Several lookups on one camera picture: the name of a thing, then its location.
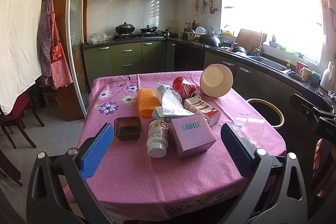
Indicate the beige paper bowl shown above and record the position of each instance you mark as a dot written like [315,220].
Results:
[216,80]

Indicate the dark red chair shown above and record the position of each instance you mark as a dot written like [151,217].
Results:
[14,118]

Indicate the white pill bottle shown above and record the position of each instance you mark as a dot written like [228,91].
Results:
[157,139]

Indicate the plastic bag on counter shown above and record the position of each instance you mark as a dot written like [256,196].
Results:
[97,37]

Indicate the brown plastic tray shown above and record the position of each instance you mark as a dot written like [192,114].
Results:
[127,128]

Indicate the yellow white mug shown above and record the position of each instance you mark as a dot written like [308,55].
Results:
[305,73]

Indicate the black stone countertop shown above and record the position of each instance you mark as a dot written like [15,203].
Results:
[254,76]

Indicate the teal mug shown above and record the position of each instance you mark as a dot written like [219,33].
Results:
[315,78]

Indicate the black wok with lid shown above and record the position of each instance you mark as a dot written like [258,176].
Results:
[125,29]

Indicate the blue bin with yellow rim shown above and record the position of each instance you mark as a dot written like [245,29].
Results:
[270,112]

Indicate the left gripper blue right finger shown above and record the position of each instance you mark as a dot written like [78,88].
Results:
[240,150]

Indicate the steel kitchen sink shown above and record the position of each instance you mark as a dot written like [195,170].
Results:
[269,63]

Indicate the person right hand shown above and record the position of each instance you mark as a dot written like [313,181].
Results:
[317,155]

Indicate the red mug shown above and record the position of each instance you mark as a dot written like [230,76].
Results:
[299,66]

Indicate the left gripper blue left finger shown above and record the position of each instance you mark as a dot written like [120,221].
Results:
[94,150]

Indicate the white curtain cloth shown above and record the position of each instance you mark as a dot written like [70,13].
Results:
[20,65]

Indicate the green lower cabinets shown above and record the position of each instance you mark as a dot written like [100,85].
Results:
[129,58]

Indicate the red white milk carton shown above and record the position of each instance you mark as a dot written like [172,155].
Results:
[198,106]

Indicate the red checked apron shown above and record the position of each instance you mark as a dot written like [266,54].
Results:
[55,69]

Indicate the silver printed snack wrapper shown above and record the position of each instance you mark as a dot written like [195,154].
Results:
[171,107]

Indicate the pink floral tablecloth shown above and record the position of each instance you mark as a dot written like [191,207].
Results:
[129,182]

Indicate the pink cardboard box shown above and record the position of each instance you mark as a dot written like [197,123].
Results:
[191,135]

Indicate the small black pan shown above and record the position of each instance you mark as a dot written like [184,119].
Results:
[148,29]

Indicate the orange foam fruit net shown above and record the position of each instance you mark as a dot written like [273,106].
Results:
[147,102]

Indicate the white jug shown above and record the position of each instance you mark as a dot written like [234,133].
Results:
[328,77]

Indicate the wooden cutting board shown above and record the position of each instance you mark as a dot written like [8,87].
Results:
[250,40]

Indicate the large black wok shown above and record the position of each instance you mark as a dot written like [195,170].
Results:
[209,40]

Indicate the red cola paper cup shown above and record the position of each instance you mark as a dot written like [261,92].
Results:
[185,89]

